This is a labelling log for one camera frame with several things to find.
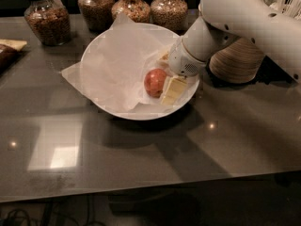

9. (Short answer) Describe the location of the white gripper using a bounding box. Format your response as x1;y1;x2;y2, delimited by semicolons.
157;37;205;105

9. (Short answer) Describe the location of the red apple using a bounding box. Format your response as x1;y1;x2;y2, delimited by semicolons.
144;69;166;98

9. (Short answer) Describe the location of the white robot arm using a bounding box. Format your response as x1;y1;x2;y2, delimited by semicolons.
165;0;301;84

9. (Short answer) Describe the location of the white bowl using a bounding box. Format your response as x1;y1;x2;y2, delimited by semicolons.
80;23;200;121

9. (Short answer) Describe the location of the white paper liner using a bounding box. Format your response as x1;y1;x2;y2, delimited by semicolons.
61;12;198;114

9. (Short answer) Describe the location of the glass jar of light grains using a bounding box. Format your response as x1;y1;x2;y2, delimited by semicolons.
150;0;188;32

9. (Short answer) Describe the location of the front stack of paper bowls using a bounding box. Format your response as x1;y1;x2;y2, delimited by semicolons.
209;39;265;84

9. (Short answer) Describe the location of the glass jar of mixed cereal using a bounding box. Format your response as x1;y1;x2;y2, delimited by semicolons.
111;0;151;23

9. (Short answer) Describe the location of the glass jar of dark grains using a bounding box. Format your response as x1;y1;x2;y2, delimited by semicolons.
77;0;115;32

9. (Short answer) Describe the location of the glass jar of brown cereal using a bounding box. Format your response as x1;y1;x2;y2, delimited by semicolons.
24;0;71;46

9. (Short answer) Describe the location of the white stir sticks bundle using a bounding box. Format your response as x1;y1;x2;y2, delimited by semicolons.
282;0;301;20

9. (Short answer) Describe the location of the dark tray with paper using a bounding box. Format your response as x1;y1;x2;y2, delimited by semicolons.
0;39;27;73

